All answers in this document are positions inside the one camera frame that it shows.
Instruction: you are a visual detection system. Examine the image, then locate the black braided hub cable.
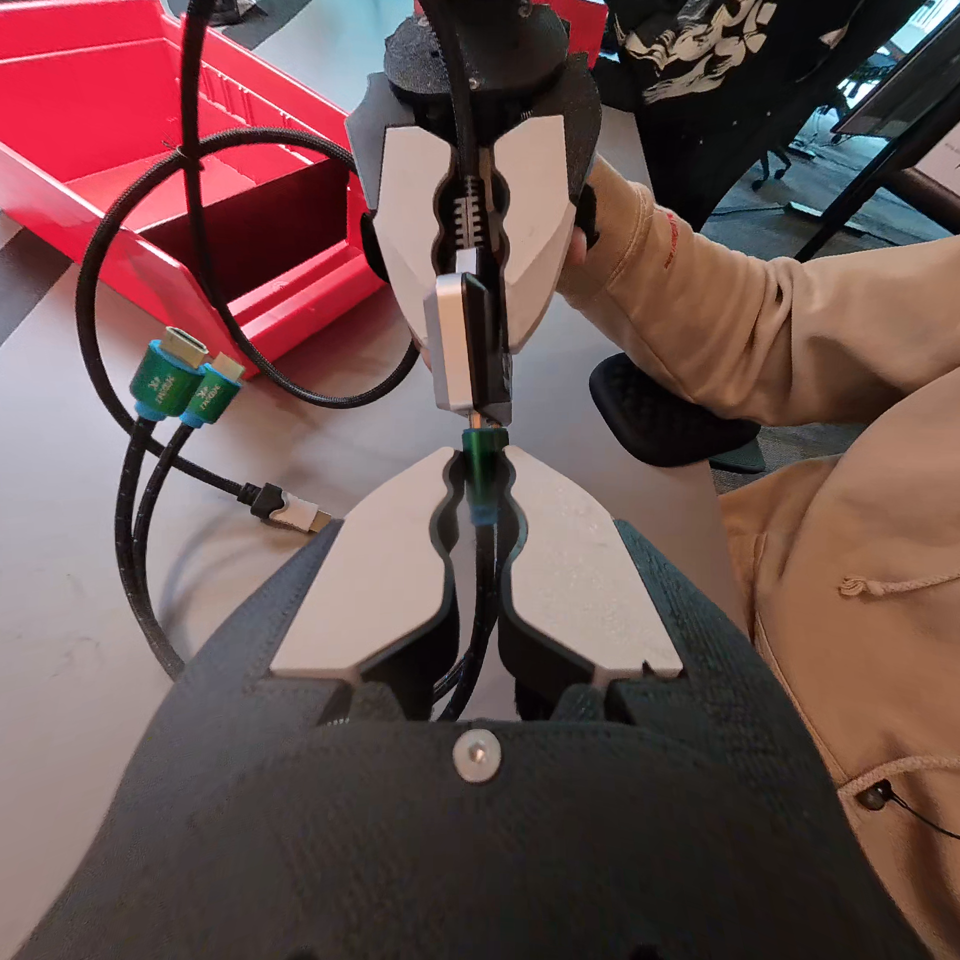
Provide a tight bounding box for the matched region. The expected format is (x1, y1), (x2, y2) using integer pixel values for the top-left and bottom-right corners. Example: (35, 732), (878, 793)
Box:
(75, 0), (496, 537)

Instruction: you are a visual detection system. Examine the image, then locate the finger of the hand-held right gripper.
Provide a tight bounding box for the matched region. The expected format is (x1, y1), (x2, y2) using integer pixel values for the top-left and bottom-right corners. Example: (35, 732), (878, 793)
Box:
(345, 71), (460, 363)
(491, 112), (579, 355)

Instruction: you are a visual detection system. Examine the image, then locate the black textured chair armrest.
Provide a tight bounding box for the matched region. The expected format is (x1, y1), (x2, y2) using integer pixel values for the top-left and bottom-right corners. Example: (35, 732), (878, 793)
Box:
(588, 352), (766, 474)

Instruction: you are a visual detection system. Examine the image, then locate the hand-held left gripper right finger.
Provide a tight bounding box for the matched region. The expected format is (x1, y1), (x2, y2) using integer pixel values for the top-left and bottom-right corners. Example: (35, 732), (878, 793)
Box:
(497, 446), (685, 702)

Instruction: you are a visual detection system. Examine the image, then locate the person's beige hoodie torso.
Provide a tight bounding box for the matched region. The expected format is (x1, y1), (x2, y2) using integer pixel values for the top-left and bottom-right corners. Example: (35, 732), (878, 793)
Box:
(716, 367), (960, 960)

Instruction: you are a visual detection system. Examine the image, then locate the green plug HDMI cable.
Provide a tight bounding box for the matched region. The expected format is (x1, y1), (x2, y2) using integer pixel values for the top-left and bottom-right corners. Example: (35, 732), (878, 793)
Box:
(112, 326), (211, 680)
(431, 423), (519, 723)
(131, 352), (247, 676)

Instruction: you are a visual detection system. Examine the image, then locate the black office chair base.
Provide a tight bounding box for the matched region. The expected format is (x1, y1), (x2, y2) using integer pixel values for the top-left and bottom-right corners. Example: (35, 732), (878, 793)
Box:
(750, 142), (819, 192)

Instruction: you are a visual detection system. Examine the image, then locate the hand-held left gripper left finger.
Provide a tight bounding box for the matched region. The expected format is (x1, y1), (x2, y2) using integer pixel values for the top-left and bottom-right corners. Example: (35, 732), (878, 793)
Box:
(268, 446), (462, 721)

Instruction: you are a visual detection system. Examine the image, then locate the red plastic bin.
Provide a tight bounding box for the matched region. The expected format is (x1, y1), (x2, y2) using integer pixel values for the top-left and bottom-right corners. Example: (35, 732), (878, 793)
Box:
(573, 0), (610, 67)
(0, 0), (410, 380)

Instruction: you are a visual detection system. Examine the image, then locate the person's right hand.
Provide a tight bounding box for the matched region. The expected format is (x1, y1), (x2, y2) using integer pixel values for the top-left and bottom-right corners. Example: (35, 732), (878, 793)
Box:
(557, 159), (627, 303)

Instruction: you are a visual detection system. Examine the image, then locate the silver black HDMI hub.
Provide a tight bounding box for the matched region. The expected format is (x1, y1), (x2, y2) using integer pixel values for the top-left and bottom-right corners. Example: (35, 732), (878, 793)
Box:
(422, 247), (515, 429)

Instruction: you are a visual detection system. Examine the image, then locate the black metal stand leg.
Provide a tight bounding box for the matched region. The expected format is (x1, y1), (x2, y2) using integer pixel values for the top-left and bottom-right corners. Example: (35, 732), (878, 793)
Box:
(793, 112), (960, 262)

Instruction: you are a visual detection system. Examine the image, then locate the black printed jacket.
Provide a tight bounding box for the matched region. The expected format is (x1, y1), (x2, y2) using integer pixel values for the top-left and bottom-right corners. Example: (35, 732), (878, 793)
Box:
(600, 0), (924, 226)

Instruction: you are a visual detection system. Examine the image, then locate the person's right forearm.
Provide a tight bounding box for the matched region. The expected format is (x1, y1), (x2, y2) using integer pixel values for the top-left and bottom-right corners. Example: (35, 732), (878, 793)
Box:
(558, 161), (960, 429)

